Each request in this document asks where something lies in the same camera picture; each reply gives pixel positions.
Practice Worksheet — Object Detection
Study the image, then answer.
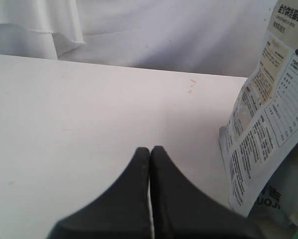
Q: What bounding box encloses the white backdrop cloth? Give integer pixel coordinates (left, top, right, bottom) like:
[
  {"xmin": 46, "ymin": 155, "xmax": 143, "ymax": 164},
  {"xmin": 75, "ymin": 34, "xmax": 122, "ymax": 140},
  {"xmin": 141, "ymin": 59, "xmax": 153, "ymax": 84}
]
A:
[{"xmin": 0, "ymin": 0, "xmax": 276, "ymax": 77}]

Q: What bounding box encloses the cream pouch with printed label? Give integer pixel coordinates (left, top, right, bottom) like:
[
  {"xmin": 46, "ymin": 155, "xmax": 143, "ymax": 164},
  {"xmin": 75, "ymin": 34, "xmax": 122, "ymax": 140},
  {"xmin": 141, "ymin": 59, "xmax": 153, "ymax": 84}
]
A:
[{"xmin": 219, "ymin": 0, "xmax": 298, "ymax": 216}]

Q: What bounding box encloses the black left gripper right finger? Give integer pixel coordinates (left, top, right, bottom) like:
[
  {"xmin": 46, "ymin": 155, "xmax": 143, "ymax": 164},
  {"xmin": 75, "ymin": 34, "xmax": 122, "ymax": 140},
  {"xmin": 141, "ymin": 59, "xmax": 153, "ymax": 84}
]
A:
[{"xmin": 149, "ymin": 146, "xmax": 264, "ymax": 239}]

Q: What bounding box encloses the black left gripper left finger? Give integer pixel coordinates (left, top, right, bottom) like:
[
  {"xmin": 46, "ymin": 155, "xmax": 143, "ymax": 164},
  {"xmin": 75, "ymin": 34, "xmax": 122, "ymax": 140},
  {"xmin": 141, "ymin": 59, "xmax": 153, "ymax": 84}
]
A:
[{"xmin": 48, "ymin": 147, "xmax": 151, "ymax": 239}]

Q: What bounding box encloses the white cat food bag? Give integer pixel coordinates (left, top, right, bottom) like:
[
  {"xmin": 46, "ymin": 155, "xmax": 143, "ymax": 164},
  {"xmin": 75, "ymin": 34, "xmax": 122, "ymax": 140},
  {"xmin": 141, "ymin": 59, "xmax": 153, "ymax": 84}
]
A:
[{"xmin": 249, "ymin": 144, "xmax": 298, "ymax": 227}]

